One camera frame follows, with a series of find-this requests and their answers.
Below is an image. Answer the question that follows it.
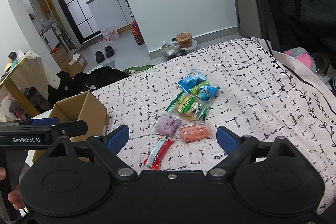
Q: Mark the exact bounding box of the person left hand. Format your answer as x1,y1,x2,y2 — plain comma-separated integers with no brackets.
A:
0,167,26,210

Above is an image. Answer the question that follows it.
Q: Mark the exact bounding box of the orange sausage packet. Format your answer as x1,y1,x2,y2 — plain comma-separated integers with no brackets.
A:
179,125,211,143

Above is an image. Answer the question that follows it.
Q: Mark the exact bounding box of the open cardboard box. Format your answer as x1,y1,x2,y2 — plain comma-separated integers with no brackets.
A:
32,90,109,163

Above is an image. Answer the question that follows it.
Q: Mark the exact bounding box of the red white snack stick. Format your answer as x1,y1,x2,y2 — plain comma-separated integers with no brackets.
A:
143,136,174,170

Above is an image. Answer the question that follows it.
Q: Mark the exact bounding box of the black clothes pile on floor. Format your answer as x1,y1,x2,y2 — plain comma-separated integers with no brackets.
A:
48,67,129,106

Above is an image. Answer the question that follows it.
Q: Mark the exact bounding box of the green striped cookie packet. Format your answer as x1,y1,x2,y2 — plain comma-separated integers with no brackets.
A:
165,91,208,124

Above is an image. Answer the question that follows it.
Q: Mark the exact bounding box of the table with dotted cloth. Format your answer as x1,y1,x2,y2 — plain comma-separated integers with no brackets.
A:
1,51,60,117

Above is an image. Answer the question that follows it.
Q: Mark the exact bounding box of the purple taro cake packet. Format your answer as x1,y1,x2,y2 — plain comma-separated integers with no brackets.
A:
153,114,183,138

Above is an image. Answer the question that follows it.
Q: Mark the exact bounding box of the blue snack packet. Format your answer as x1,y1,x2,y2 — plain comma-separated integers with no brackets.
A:
177,70,207,94
190,82,220,101

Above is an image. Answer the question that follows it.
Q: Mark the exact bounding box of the patterned white bed cover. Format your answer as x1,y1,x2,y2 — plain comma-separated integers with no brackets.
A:
93,38,335,213

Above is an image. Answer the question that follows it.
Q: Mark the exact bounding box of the small cardboard box with tissue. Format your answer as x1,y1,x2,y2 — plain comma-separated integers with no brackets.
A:
51,46,87,77

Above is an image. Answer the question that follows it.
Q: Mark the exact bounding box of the doll figure on table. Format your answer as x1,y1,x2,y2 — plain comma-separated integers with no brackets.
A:
5,52,18,73

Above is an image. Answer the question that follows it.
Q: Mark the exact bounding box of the green floor mat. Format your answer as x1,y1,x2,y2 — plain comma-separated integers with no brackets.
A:
123,65,154,75

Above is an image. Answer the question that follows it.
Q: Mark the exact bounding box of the black slipper left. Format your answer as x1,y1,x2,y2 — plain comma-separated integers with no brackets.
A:
95,51,105,64

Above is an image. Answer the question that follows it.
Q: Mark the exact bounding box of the black slipper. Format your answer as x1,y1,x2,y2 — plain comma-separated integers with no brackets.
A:
95,51,105,64
104,46,115,58

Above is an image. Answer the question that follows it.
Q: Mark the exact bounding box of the black slipper right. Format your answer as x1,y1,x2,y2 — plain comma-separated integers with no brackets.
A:
104,46,115,58

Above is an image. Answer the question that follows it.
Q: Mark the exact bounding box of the pink plastic bag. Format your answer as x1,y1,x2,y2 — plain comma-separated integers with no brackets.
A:
101,27,120,42

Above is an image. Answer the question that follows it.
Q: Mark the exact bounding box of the red oil bottle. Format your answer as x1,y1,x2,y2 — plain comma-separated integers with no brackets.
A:
131,21,145,45

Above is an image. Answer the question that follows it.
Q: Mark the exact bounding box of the pink grey plush toy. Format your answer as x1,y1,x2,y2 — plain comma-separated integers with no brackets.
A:
284,47,317,73

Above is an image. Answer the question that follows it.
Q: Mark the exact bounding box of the white kitchen cabinet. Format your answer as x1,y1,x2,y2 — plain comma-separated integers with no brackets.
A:
86,0,134,31

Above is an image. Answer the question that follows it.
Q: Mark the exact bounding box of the clear plastic bag by wall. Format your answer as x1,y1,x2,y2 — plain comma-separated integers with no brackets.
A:
161,42,181,59

